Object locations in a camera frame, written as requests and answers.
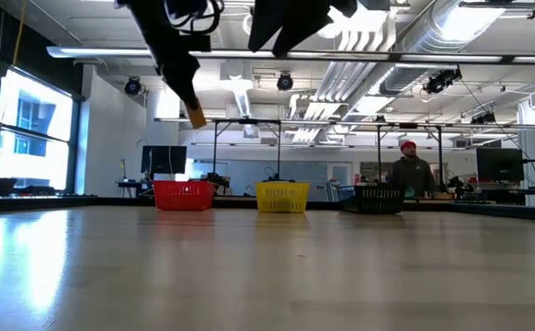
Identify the black computer monitor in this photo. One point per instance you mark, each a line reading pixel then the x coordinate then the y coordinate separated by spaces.
pixel 164 160
pixel 499 164

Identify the person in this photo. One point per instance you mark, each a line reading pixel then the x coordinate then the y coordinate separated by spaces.
pixel 410 177

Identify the long ceiling light strip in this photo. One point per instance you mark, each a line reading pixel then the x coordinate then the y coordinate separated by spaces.
pixel 88 51

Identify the black overhead crossbar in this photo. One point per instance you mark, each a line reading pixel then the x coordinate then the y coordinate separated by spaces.
pixel 387 58

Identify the black round ceiling fixture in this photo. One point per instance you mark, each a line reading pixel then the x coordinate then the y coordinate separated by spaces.
pixel 133 86
pixel 285 82

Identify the large window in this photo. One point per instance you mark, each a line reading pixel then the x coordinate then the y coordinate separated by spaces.
pixel 33 138

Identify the yellow plastic basket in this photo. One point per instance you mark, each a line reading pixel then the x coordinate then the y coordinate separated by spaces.
pixel 281 197

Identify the black ceiling equipment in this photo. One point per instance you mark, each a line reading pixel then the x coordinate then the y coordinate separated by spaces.
pixel 440 83

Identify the orange rectangular block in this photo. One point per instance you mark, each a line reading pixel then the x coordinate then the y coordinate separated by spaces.
pixel 197 118

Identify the red plastic basket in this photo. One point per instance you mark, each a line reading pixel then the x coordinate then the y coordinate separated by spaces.
pixel 182 195

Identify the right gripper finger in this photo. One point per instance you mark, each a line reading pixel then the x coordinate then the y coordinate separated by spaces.
pixel 272 20
pixel 313 18

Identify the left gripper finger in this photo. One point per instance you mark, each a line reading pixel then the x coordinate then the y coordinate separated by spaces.
pixel 185 87

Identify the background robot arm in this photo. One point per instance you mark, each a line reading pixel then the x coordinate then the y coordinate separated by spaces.
pixel 217 180
pixel 460 187

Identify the silver ventilation duct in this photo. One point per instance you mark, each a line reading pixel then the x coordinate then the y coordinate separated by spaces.
pixel 433 32

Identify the blue plastic crate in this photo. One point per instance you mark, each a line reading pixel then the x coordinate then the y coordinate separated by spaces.
pixel 343 193

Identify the black plastic basket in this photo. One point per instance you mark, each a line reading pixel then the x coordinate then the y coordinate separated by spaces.
pixel 373 200

